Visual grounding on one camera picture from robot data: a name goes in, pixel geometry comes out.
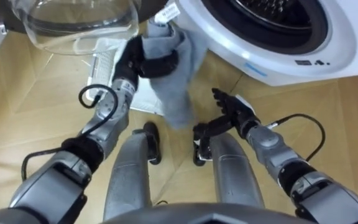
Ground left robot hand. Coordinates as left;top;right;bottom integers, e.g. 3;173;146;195
111;35;180;90

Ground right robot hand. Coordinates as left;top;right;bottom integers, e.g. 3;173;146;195
192;87;261;141

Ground grey cloth garment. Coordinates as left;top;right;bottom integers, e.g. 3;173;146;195
140;2;209;130

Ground white laundry basket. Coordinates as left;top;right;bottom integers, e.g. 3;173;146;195
85;39;167;116

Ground open washing machine door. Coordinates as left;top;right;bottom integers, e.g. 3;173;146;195
0;0;170;56

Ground robot legs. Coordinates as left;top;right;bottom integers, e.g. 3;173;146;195
103;121;265;222

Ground white washing machine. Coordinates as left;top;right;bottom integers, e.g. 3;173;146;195
166;0;358;87

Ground robot body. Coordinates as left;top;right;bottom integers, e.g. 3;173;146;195
99;202;319;224

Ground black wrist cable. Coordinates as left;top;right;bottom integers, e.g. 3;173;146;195
21;83;119;182
267;113;326;162

